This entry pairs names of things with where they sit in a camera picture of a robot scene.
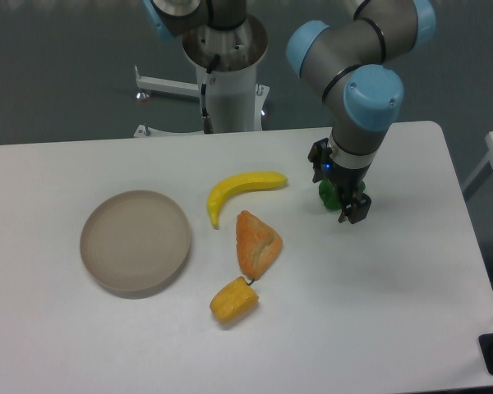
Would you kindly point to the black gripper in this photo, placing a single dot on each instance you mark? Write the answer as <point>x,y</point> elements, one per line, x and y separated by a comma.
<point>354,208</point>

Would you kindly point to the green pepper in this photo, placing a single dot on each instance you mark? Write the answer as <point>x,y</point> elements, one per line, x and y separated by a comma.
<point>331,201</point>

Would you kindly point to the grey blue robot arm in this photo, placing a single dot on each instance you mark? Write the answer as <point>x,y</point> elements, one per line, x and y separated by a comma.
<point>345,68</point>

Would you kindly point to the yellow pepper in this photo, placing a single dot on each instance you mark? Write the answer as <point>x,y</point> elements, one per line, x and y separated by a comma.
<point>233,300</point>

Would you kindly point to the yellow banana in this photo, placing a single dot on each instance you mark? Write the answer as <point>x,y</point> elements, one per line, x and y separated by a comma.
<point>238,184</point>

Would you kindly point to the orange bread piece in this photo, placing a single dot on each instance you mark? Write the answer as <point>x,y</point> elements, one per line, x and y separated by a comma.
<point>258,245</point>

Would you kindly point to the beige round plate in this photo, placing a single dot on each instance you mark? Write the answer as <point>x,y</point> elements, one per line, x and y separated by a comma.
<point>135,242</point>

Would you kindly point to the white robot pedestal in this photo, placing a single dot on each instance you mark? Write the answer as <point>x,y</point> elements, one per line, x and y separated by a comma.
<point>230,97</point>

